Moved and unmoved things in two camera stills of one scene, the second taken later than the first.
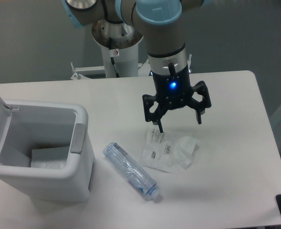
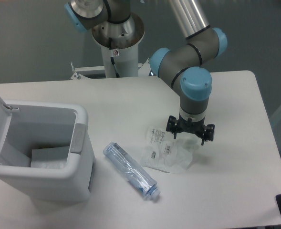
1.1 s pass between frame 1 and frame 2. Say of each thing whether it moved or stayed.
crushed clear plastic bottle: stayed
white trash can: stayed
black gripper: moved
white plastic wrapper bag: stayed
